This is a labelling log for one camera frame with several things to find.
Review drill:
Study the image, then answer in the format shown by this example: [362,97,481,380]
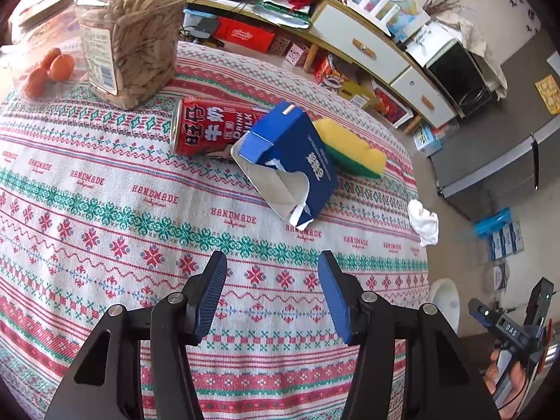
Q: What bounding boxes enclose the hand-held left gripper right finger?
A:
[317,250,502,420]

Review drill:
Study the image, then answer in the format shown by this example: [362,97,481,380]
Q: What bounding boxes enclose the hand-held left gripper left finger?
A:
[44,250,229,420]

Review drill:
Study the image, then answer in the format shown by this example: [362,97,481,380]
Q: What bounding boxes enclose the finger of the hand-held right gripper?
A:
[467,297,497,329]

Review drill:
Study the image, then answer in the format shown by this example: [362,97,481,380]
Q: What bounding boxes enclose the blue carton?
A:
[230,101,340,230]

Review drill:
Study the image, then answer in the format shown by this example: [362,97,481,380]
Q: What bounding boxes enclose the person's right hand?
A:
[483,349,530,403]

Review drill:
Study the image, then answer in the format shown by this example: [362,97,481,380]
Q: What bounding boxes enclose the white blue stacked cartons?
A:
[488,222,525,262]

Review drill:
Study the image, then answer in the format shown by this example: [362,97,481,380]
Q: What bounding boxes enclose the white crumpled tissue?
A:
[407,199,439,247]

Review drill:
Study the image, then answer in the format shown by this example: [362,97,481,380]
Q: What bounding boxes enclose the red green patterned tablecloth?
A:
[0,37,432,420]

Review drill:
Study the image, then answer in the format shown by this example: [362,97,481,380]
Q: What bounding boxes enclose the grey refrigerator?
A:
[426,44,560,224]

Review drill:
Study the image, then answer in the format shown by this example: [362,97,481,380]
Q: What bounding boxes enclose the yellow green sponge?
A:
[313,118,386,180]

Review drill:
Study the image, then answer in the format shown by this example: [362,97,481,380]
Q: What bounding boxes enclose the red drink can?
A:
[170,96,276,158]

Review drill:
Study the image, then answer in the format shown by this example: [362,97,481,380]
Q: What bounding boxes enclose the white blue cardboard box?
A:
[413,122,442,154]

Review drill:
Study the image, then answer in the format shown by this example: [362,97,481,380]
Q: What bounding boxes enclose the white storage bin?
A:
[372,83,414,125]

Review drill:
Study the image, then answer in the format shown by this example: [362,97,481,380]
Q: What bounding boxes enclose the yellow cardboard box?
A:
[314,55,375,108]

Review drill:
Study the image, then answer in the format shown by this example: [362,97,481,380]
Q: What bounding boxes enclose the white cabinet drawer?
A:
[391,68,456,128]
[313,4,412,84]

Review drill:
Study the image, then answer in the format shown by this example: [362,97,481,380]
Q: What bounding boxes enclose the black microwave oven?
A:
[424,37,493,119]

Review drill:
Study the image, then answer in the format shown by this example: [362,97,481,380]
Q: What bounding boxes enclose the clear jar of seeds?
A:
[74,0,189,111]

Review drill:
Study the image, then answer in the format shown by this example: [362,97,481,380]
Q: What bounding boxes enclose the red gift box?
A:
[214,17,276,53]

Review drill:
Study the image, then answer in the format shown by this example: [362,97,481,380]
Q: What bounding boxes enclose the white cloth cover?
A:
[431,6,508,97]

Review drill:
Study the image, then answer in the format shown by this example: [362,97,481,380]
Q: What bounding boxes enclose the blue plastic container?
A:
[183,8,217,31]

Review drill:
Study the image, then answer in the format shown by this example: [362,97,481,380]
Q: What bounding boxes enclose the wooden white tv cabinet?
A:
[184,0,460,134]

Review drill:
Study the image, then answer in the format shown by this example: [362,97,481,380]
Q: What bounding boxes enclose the red green festive decorations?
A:
[254,0,322,27]

